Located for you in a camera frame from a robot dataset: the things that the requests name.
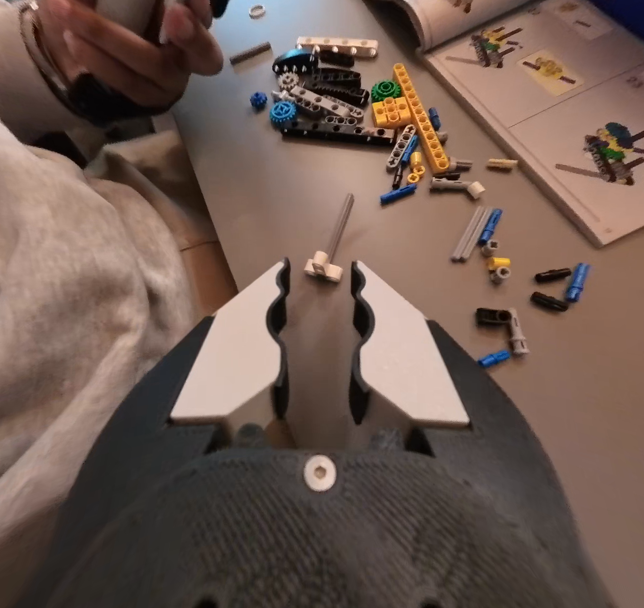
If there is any grey axle rod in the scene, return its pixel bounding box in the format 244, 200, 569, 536
303, 192, 356, 283

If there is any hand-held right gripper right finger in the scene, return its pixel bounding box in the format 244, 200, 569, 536
348, 260, 472, 438

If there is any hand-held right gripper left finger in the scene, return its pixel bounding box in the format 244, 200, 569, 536
169, 257, 292, 435

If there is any pile of lego pieces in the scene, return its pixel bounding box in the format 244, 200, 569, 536
249, 35, 592, 370

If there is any person's left hand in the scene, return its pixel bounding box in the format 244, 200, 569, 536
35, 0, 225, 112

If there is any tan cloth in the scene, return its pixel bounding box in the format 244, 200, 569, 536
86, 115, 238, 292

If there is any lego instruction booklet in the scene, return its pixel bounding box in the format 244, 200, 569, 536
332, 0, 644, 248

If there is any short dark grey axle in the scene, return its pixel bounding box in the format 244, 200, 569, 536
229, 41, 273, 65

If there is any silver bracelet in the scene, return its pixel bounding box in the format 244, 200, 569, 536
17, 0, 71, 96

